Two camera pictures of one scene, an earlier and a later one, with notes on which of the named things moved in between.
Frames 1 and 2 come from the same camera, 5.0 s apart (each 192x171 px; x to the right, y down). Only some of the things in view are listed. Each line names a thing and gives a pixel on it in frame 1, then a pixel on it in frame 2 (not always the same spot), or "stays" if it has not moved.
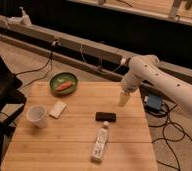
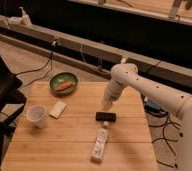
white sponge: x=57 y=110 stays
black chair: x=6 y=100 stays
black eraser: x=105 y=116 stays
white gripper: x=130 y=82 -> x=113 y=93
